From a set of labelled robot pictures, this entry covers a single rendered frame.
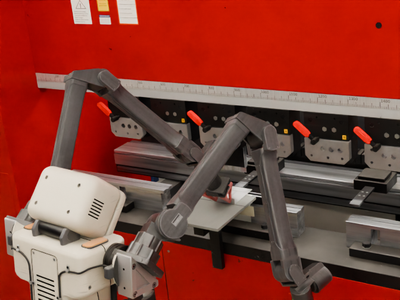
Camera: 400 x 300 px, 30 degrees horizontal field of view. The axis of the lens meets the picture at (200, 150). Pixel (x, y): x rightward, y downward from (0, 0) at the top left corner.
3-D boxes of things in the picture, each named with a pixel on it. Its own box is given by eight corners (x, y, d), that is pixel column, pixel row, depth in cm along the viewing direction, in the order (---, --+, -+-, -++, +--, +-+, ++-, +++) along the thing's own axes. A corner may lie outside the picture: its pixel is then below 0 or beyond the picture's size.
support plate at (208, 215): (172, 222, 250) (171, 220, 250) (212, 191, 271) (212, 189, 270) (218, 231, 241) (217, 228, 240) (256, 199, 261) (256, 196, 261)
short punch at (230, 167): (220, 169, 266) (218, 144, 263) (223, 168, 267) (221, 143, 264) (244, 173, 261) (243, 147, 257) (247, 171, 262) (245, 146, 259)
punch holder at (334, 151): (305, 160, 242) (302, 111, 236) (315, 150, 248) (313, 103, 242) (349, 165, 234) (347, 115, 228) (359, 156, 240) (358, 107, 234)
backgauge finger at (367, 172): (337, 206, 250) (336, 193, 249) (364, 177, 270) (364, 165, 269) (371, 212, 244) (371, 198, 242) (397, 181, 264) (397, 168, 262)
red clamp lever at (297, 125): (293, 121, 234) (316, 142, 232) (299, 117, 237) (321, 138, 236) (290, 125, 235) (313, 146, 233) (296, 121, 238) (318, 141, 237)
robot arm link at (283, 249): (241, 133, 213) (260, 125, 203) (258, 131, 215) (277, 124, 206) (271, 284, 208) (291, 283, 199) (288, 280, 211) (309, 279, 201)
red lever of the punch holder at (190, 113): (187, 111, 255) (207, 130, 253) (193, 107, 258) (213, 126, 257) (184, 114, 256) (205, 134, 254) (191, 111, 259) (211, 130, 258)
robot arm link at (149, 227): (136, 238, 192) (143, 237, 187) (153, 205, 196) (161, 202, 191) (165, 256, 195) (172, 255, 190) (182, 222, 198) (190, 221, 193)
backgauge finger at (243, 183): (224, 188, 273) (222, 176, 272) (257, 163, 294) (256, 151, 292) (253, 193, 267) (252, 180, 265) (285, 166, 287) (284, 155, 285)
